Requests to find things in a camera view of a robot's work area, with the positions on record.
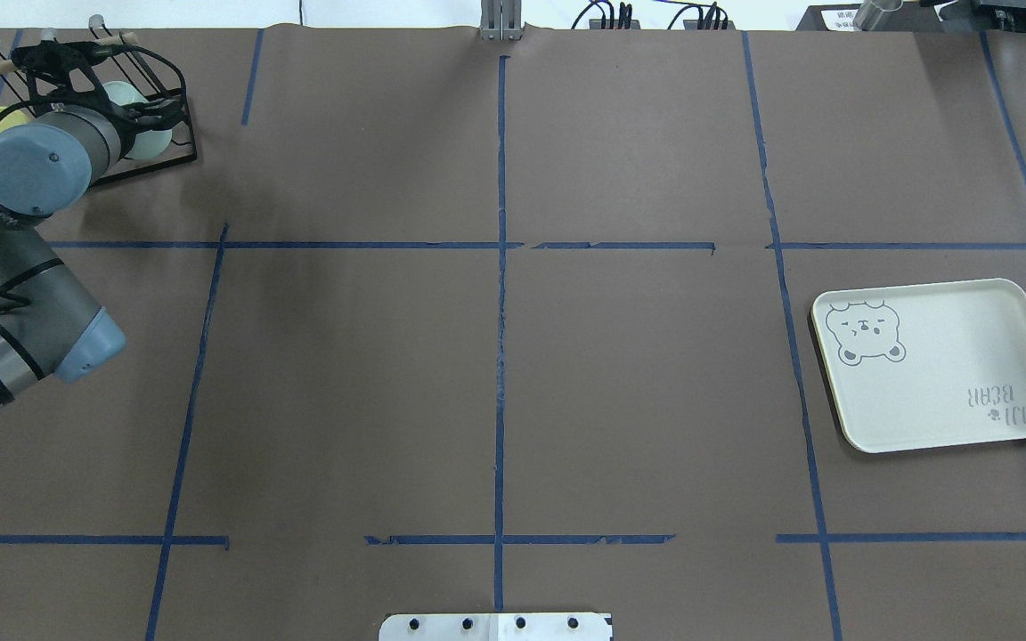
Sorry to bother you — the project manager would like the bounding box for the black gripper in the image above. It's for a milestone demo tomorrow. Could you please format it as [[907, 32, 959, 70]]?
[[11, 41, 188, 143]]

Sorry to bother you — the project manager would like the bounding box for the green cup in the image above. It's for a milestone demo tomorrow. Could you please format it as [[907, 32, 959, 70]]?
[[102, 81, 174, 161]]

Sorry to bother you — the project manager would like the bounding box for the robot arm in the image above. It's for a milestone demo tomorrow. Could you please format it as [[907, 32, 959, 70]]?
[[0, 34, 191, 410]]

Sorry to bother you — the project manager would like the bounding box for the metal cup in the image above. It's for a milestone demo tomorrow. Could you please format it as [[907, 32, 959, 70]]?
[[852, 0, 905, 32]]

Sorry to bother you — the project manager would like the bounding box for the cream bear tray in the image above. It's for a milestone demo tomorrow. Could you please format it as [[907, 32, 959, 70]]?
[[810, 279, 1026, 454]]

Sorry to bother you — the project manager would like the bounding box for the black wire cup rack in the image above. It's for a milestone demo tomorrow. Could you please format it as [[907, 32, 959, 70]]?
[[0, 13, 199, 186]]

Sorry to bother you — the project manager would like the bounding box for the aluminium frame post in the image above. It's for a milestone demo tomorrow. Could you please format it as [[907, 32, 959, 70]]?
[[479, 0, 525, 42]]

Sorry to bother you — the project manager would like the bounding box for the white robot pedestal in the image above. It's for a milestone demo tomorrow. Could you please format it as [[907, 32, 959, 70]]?
[[378, 612, 615, 640]]

